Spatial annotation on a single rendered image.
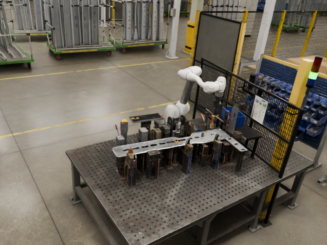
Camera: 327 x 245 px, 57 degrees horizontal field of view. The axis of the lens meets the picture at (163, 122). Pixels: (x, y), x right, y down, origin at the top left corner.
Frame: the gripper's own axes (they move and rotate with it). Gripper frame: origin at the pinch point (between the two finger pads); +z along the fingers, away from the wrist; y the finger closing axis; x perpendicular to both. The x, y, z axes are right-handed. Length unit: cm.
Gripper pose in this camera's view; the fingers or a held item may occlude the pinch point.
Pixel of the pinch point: (215, 112)
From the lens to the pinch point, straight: 344.4
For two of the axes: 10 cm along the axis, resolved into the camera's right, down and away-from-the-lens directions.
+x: 9.0, -1.4, 4.2
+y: 4.3, 4.4, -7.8
